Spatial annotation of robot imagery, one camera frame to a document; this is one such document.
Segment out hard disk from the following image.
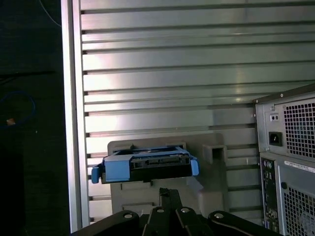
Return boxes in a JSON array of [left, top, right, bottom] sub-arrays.
[[91, 145, 199, 184]]

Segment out blue floor cable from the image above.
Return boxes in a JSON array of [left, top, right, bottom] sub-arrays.
[[0, 90, 36, 130]]

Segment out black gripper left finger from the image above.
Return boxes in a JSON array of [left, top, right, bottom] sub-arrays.
[[71, 188, 174, 236]]

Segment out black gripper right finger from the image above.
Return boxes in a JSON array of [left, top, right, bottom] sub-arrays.
[[170, 189, 284, 236]]

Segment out grey parts rack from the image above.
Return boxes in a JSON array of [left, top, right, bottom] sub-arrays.
[[107, 132, 228, 222]]

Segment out black open PC case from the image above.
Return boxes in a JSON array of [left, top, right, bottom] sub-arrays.
[[252, 83, 315, 236]]

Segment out grey power supply unit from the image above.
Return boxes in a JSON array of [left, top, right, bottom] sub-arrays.
[[264, 98, 315, 153]]

